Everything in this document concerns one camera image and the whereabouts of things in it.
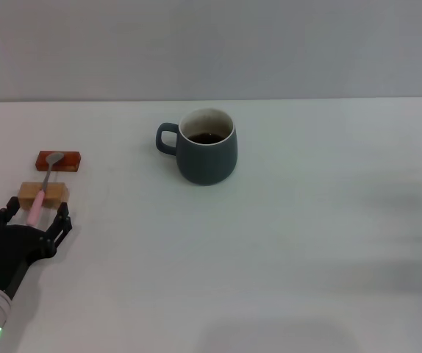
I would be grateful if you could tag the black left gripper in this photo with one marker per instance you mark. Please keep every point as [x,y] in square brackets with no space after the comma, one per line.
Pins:
[10,250]

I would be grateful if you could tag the grey ceramic cup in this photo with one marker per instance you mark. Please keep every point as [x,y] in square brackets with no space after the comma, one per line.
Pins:
[205,162]

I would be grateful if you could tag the light wooden block rest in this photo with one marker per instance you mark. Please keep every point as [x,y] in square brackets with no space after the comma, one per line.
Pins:
[54,193]

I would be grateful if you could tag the red-brown wooden block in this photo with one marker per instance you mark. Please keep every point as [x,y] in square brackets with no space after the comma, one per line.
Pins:
[69,161]

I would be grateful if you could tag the dark coffee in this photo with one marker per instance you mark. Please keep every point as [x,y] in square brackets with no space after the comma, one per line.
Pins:
[206,138]

